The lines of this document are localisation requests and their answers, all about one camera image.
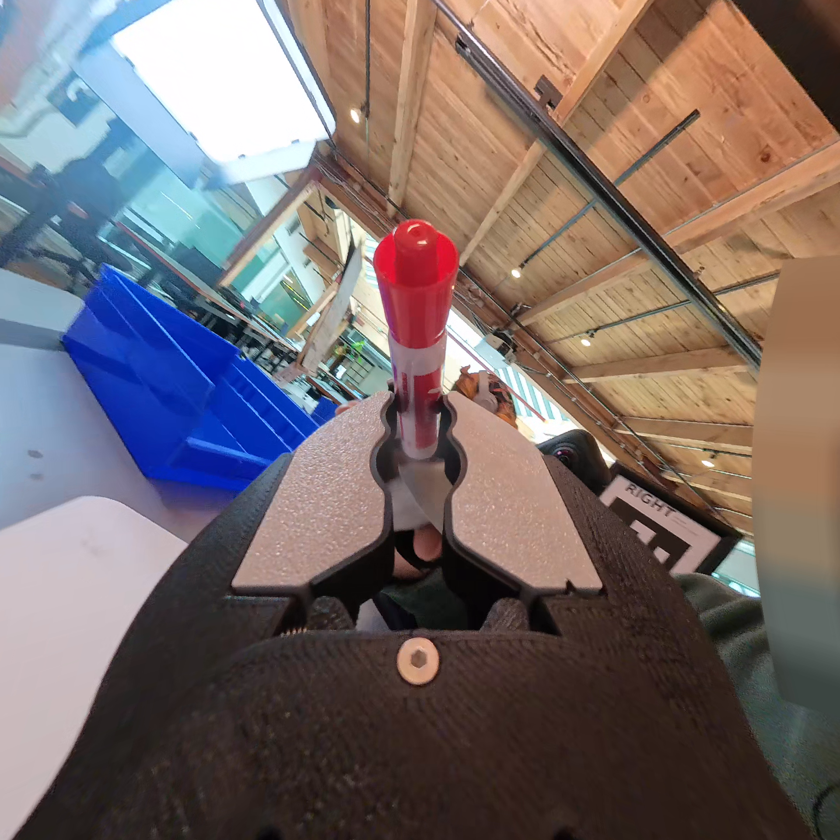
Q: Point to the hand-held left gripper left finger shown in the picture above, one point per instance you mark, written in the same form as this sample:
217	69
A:
315	518

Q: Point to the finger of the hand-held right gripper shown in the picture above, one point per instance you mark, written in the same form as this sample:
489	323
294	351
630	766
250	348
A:
426	492

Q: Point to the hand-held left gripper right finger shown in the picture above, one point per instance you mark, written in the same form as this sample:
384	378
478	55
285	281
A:
518	525

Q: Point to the blue plastic bin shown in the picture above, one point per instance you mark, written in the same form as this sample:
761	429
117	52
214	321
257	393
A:
164	380

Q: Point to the red marker cap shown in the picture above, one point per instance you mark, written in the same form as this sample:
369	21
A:
415	282

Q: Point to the white whiteboard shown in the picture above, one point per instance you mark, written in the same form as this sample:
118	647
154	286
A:
65	623

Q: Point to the person's right forearm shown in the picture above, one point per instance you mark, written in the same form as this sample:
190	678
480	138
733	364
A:
426	604

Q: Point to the person's right hand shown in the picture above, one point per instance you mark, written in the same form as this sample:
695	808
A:
426	544

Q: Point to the person's green sweatshirt torso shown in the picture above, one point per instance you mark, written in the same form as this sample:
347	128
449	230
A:
741	689

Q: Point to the hanging black panel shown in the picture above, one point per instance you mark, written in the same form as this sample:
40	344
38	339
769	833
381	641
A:
331	315

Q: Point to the black ceiling rail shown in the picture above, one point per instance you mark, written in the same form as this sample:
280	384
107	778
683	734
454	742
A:
590	170

